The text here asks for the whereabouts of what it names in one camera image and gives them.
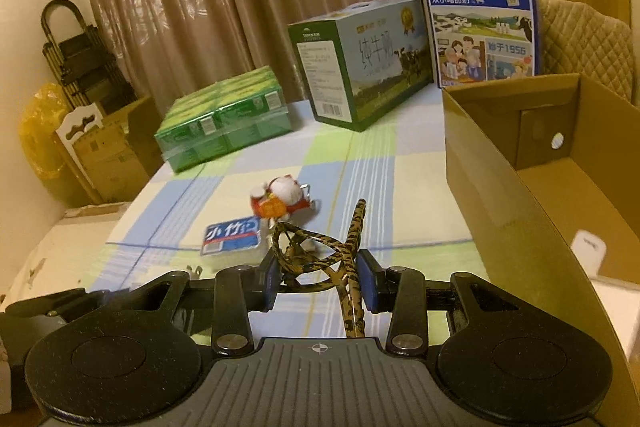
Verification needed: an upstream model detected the white remote control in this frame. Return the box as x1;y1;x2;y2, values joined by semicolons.
571;230;607;279

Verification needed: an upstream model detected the blue and white tissue packet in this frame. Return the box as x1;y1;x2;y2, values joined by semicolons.
200;216;264;258

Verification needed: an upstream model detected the black folding ladder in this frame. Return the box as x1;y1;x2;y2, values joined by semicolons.
41;0;138;118

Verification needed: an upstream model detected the plaid bed sheet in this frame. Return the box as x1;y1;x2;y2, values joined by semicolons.
0;99;482;358

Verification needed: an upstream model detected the printed brown carton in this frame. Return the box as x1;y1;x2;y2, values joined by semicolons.
72;122;151;202

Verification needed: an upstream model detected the brown curtain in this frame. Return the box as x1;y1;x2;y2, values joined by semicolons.
75;0;416;108

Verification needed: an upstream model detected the flat cardboard sheet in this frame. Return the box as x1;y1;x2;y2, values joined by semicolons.
64;202;132;221

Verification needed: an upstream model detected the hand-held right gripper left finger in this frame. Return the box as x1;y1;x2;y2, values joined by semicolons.
100;252;279;356

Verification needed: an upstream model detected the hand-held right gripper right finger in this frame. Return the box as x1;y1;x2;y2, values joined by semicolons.
356;251;540;356

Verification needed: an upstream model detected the plain brown cardboard box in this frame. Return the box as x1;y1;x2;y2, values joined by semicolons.
102;94;166;178

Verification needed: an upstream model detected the blue milk carton box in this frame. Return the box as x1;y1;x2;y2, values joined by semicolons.
419;0;541;88

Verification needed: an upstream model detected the beige quilted chair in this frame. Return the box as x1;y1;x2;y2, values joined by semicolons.
537;0;640;102

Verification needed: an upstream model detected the leopard print strap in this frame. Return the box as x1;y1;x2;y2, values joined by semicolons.
270;199;368;340

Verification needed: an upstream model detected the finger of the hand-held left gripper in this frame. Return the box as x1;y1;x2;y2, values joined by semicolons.
4;287;151;324

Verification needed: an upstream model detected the green and white milk box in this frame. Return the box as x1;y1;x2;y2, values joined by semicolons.
287;0;435;134

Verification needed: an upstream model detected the yellow plastic bag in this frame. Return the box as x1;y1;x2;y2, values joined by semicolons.
19;82;81;208

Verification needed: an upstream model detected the green shrink-wrapped drink pack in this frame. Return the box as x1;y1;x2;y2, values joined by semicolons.
154;66;292;172

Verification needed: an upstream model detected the red and white cat figurine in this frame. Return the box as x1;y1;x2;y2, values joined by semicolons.
249;176;313;219

